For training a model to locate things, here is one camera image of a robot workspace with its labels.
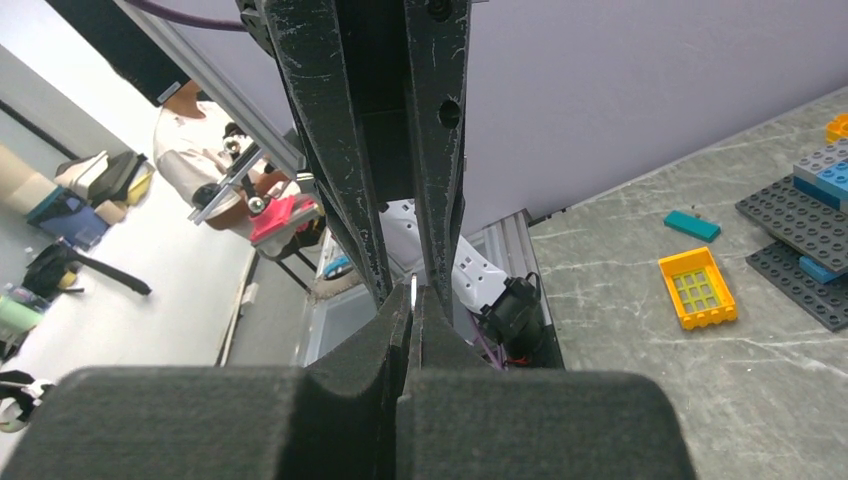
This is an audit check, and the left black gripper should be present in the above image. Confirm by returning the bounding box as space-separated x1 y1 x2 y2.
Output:
237 1 471 318

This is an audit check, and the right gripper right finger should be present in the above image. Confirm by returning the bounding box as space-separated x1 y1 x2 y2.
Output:
396 287 696 479

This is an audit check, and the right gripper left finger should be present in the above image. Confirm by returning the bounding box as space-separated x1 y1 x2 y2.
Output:
1 284 411 479

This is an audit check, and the small silver key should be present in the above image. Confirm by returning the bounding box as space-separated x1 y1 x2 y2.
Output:
409 273 419 311

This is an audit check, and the orange lego window piece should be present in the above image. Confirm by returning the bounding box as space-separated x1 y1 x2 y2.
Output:
658 247 738 331

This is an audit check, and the seated person in background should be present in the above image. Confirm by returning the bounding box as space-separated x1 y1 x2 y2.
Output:
153 80 326 256

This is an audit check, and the teal lego brick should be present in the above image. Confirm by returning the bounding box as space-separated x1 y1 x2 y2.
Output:
663 210 721 243

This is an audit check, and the black bag on floor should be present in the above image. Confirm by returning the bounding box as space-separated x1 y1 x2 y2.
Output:
22 241 152 300

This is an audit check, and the green yellow bottle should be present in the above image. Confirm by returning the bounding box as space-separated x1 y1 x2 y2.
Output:
1 296 43 342

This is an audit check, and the blue box on floor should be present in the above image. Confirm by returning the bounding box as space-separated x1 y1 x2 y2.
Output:
26 187 109 251

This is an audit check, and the beige cardboard roll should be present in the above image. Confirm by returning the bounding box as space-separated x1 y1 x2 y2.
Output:
1 145 58 216

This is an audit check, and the dark grey lego baseplate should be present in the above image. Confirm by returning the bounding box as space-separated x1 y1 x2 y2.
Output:
735 176 847 332

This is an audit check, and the blue grey lego stack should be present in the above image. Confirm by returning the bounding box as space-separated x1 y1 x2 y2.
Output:
793 138 847 212

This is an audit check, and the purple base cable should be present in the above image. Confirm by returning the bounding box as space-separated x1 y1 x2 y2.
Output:
466 311 508 371

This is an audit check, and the orange yellow lego frame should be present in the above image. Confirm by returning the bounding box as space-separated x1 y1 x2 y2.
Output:
824 113 848 144

